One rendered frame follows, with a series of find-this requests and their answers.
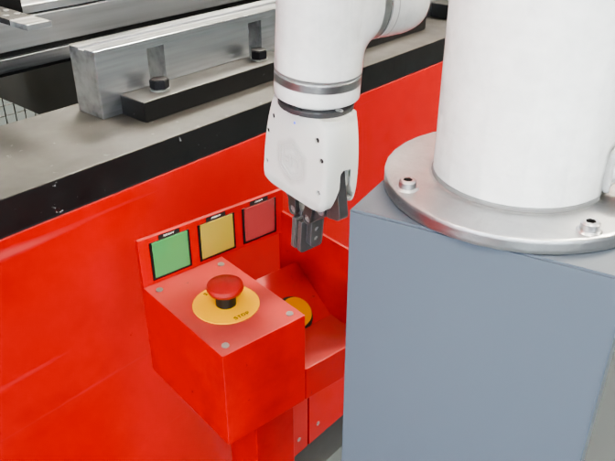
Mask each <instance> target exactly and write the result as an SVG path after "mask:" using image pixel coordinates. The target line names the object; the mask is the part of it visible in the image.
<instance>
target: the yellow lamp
mask: <svg viewBox="0 0 615 461"><path fill-rule="evenodd" d="M200 240H201V250H202V259H205V258H208V257H210V256H212V255H214V254H216V253H219V252H223V251H225V250H228V249H230V248H232V247H234V237H233V221H232V214H230V215H227V216H224V217H221V218H219V219H216V220H213V221H210V222H207V223H205V224H202V225H200Z"/></svg>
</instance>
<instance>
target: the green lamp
mask: <svg viewBox="0 0 615 461"><path fill-rule="evenodd" d="M151 244H152V252H153V259H154V266H155V274H156V278H157V277H160V276H162V275H165V274H167V273H171V272H173V271H176V270H177V269H180V268H182V267H185V266H187V265H190V259H189V241H188V232H187V231H186V230H185V231H182V232H181V233H178V234H175V235H173V236H170V237H167V238H165V239H163V240H160V241H156V242H153V243H151Z"/></svg>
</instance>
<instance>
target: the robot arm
mask: <svg viewBox="0 0 615 461"><path fill-rule="evenodd" d="M429 5H430V0H276V3H275V63H274V98H273V100H272V103H271V108H270V112H269V117H268V122H267V129H266V137H265V147H264V174H265V175H266V177H267V178H268V179H269V180H270V181H271V182H272V183H273V184H275V185H276V186H277V187H279V188H281V189H282V190H284V191H285V193H286V194H287V197H288V208H289V211H290V213H291V214H293V215H294V216H293V217H292V235H291V246H293V247H294V248H297V250H298V251H300V252H305V251H308V250H310V249H312V248H314V247H317V246H319V245H320V244H321V243H322V237H323V225H324V218H326V217H328V218H329V219H332V220H336V221H339V220H343V219H345V218H347V217H348V215H349V213H348V202H347V200H352V199H353V196H354V193H355V189H356V183H357V175H358V159H359V136H358V121H357V113H356V111H355V110H354V109H353V108H354V103H355V102H356V101H358V100H359V98H360V93H361V75H362V66H363V58H364V52H365V49H366V47H367V46H368V44H369V43H370V41H371V40H372V39H376V38H385V37H390V36H393V35H398V34H402V33H404V32H407V31H409V30H411V29H413V28H415V27H416V26H418V25H419V24H420V23H421V22H422V21H423V20H424V18H425V17H426V14H427V11H428V8H429ZM384 187H385V190H386V192H387V194H388V196H389V198H390V199H391V200H392V202H393V203H394V204H395V205H396V207H397V208H399V209H400V210H401V211H402V212H404V213H405V214H406V215H408V216H409V217H410V218H411V219H413V220H415V221H417V222H419V223H421V224H423V225H424V226H426V227H428V228H429V229H431V230H433V231H437V232H439V233H442V234H444V235H447V236H448V237H450V238H454V239H457V240H460V241H465V242H468V243H471V244H475V245H479V246H483V247H488V248H492V249H496V250H501V251H507V252H521V253H529V254H552V255H561V254H578V253H587V252H598V251H604V250H608V249H611V248H614V247H615V0H448V19H447V29H446V38H445V47H444V58H443V67H442V77H441V86H440V96H439V105H438V116H437V131H436V132H433V133H429V134H424V135H420V136H418V137H416V138H414V139H412V140H409V141H407V142H405V143H403V144H402V145H400V146H399V147H397V148H396V149H394V151H393V152H392V153H391V154H390V155H389V156H388V158H387V161H386V163H385V166H384Z"/></svg>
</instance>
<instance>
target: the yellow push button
mask: <svg viewBox="0 0 615 461"><path fill-rule="evenodd" d="M286 302H287V303H289V304H290V305H291V306H292V307H294V308H295V309H297V310H298V311H299V312H301V313H302V314H304V315H305V325H306V324H307V323H308V322H309V321H310V319H311V316H312V313H311V309H310V306H309V305H308V303H307V302H306V301H305V300H303V299H301V298H298V297H290V298H288V299H287V300H286Z"/></svg>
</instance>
